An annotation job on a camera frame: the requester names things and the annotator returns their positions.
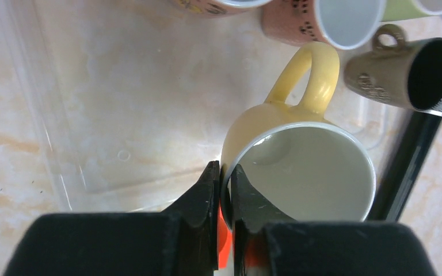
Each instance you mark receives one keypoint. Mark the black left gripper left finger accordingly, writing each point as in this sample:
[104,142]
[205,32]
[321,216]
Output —
[180,240]

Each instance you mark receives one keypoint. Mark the sage green mug back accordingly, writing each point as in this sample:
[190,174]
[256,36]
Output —
[397,10]

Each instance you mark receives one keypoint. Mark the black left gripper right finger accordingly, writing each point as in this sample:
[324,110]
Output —
[268,242]

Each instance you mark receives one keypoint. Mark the clear plastic tray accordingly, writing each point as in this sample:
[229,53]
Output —
[131,99]

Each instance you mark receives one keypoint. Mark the brown mug white interior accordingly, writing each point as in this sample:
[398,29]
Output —
[217,8]

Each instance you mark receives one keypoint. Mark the small grey blue mug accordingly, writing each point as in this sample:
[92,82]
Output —
[344,24]

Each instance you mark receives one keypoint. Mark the orange plastic piece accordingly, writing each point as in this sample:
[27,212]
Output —
[225,243]

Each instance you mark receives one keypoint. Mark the black handheld microphone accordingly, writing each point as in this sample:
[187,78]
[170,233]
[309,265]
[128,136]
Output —
[405,164]

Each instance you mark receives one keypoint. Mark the yellow mug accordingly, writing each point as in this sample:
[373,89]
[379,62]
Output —
[303,164]

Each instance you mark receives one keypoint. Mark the dark brown mug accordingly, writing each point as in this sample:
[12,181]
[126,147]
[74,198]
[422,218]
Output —
[397,72]

